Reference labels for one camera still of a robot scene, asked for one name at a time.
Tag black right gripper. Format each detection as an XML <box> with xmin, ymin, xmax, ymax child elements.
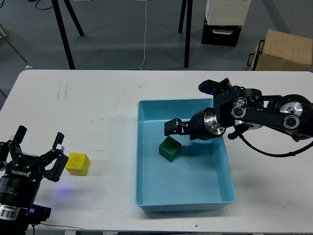
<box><xmin>164</xmin><ymin>107</ymin><xmax>226</xmax><ymax>141</ymax></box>

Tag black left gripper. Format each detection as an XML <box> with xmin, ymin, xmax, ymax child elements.
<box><xmin>0</xmin><ymin>125</ymin><xmax>68</xmax><ymax>209</ymax></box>

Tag dark green cube block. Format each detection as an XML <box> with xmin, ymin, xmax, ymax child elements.
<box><xmin>158</xmin><ymin>136</ymin><xmax>182</xmax><ymax>162</ymax></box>

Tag yellow cube block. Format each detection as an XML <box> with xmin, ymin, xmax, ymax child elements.
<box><xmin>65</xmin><ymin>153</ymin><xmax>90</xmax><ymax>176</ymax></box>

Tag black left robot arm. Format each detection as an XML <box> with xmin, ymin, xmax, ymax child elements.
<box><xmin>0</xmin><ymin>126</ymin><xmax>68</xmax><ymax>235</ymax></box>

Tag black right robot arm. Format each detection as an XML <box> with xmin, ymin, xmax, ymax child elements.
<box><xmin>164</xmin><ymin>78</ymin><xmax>313</xmax><ymax>141</ymax></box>

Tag black drawer box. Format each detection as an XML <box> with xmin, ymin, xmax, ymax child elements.
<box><xmin>201</xmin><ymin>21</ymin><xmax>242</xmax><ymax>47</ymax></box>

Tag white storage box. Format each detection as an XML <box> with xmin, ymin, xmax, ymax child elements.
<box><xmin>205</xmin><ymin>0</ymin><xmax>251</xmax><ymax>26</ymax></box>

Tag light blue plastic bin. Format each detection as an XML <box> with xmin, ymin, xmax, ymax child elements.
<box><xmin>136</xmin><ymin>98</ymin><xmax>236</xmax><ymax>212</ymax></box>

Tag black stand legs right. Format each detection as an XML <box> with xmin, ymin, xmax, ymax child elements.
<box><xmin>178</xmin><ymin>0</ymin><xmax>193</xmax><ymax>68</ymax></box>

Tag black stand legs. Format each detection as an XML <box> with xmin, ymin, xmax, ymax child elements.
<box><xmin>50</xmin><ymin>0</ymin><xmax>85</xmax><ymax>71</ymax></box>
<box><xmin>178</xmin><ymin>0</ymin><xmax>193</xmax><ymax>68</ymax></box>

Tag black stand legs left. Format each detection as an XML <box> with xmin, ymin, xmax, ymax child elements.
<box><xmin>50</xmin><ymin>0</ymin><xmax>85</xmax><ymax>71</ymax></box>

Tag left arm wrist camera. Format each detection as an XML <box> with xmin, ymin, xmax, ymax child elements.
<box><xmin>25</xmin><ymin>204</ymin><xmax>51</xmax><ymax>225</ymax></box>

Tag wooden box with handles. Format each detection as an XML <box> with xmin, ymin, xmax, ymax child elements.
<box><xmin>247</xmin><ymin>29</ymin><xmax>313</xmax><ymax>71</ymax></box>

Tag white hanging cord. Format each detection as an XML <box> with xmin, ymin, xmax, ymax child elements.
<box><xmin>139</xmin><ymin>0</ymin><xmax>148</xmax><ymax>71</ymax></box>

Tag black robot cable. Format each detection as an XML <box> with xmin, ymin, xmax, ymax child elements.
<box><xmin>227</xmin><ymin>127</ymin><xmax>313</xmax><ymax>157</ymax></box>

